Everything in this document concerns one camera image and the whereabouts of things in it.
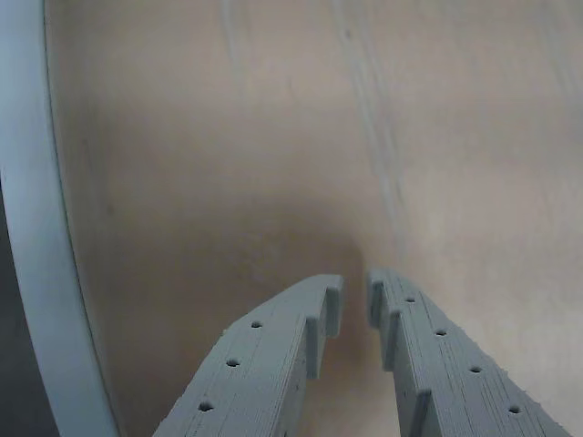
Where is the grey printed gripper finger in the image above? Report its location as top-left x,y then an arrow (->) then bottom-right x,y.
366,268 -> 573,437
152,273 -> 345,437

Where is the white table rim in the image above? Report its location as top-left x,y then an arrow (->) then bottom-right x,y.
0,0 -> 120,437

